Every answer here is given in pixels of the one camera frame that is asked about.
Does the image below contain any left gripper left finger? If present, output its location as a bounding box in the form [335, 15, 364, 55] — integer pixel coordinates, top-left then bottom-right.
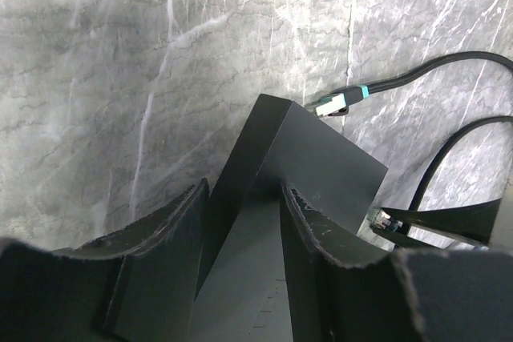
[1, 180, 209, 341]

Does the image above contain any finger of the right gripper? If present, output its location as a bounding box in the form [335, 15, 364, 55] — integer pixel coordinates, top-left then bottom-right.
[372, 227, 490, 257]
[382, 199, 501, 244]

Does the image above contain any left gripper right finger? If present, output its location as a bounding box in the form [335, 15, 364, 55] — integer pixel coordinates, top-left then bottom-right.
[280, 186, 512, 341]

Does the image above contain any black network switch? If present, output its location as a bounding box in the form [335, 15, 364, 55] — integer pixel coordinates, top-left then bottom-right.
[190, 95, 387, 341]

